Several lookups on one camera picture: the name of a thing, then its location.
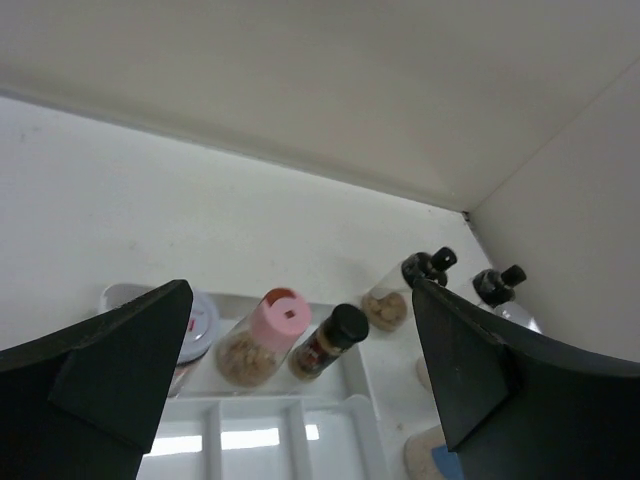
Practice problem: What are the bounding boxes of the black stopper jar white contents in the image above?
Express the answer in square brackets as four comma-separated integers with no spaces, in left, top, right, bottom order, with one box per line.
[471,264,541,334]

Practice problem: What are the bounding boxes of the white cap blue label jar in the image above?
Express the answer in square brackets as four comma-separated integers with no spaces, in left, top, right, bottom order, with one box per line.
[403,431,464,480]

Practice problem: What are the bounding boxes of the black stopper jar brown contents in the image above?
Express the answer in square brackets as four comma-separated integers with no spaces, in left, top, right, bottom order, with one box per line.
[361,247,458,332]

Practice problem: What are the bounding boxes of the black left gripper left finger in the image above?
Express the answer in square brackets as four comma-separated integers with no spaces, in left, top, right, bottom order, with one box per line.
[1,280,193,479]

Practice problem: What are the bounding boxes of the black cap red label bottle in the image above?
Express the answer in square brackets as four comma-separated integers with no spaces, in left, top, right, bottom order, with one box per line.
[289,303,369,381]

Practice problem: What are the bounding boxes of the white divided organizer tray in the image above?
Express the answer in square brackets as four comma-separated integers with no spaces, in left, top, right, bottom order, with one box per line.
[98,282,389,480]

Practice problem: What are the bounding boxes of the pink cap spice jar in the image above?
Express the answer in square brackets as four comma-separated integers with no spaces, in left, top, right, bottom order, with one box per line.
[215,287,312,388]

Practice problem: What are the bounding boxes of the grey lid sauce jar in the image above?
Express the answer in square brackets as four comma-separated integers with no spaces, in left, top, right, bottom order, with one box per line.
[168,290,220,398]

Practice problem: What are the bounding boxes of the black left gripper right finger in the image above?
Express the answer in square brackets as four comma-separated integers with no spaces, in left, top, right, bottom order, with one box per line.
[412,280,639,479]

